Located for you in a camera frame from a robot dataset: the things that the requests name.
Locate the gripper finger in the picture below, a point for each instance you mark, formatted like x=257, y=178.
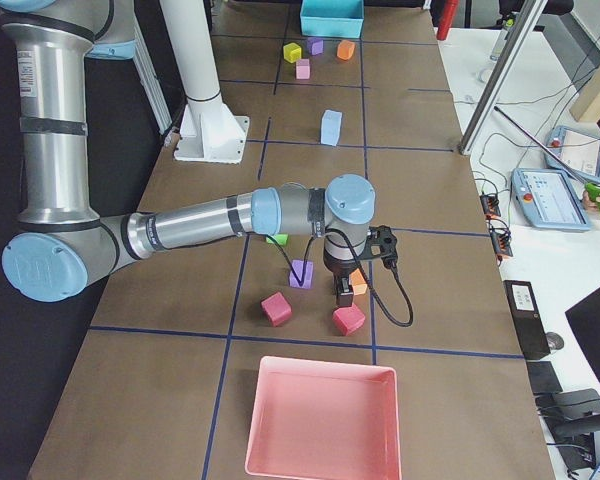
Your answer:
x=344, y=296

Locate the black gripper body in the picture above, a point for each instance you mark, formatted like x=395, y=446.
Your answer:
x=338, y=266

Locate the blue block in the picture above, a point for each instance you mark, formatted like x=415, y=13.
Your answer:
x=331, y=123
x=330, y=137

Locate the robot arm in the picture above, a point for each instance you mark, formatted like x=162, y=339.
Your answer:
x=78, y=225

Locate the right side orange block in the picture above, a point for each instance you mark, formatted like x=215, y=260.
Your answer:
x=358, y=283

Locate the orange block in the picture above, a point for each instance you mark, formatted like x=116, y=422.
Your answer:
x=358, y=283
x=345, y=50

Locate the upper magenta block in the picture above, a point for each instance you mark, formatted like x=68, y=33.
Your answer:
x=348, y=319

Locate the magenta block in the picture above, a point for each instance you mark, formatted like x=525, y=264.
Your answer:
x=348, y=319
x=277, y=309

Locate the right side purple block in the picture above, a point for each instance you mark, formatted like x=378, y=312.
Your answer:
x=301, y=274

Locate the purple block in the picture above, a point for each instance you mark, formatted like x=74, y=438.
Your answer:
x=315, y=46
x=301, y=274

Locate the green block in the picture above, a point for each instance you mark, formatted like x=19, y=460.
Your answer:
x=280, y=239

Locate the lower magenta block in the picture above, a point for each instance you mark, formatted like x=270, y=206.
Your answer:
x=277, y=309

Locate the pink plastic bin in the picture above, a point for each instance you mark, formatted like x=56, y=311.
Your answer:
x=324, y=420

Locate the black labelled box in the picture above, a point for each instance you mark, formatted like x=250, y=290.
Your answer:
x=526, y=319

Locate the light pink block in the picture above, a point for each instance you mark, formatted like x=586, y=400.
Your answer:
x=302, y=69

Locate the left side orange block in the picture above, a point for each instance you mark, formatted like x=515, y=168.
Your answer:
x=345, y=50

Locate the near teach pendant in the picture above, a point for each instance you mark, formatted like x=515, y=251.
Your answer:
x=548, y=201

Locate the teach pendant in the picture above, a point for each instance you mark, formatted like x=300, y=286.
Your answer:
x=548, y=201
x=578, y=150

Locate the yellow block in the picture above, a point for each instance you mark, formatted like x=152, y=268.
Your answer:
x=292, y=52

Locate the left side purple block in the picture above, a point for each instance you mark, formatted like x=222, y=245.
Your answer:
x=315, y=46

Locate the teal plastic bin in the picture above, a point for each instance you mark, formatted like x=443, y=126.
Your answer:
x=332, y=18

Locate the far teach pendant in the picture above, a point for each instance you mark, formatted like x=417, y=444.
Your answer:
x=578, y=150

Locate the white pedestal base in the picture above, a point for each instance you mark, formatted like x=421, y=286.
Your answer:
x=209, y=131

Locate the aluminium frame post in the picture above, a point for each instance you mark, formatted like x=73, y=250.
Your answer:
x=526, y=21

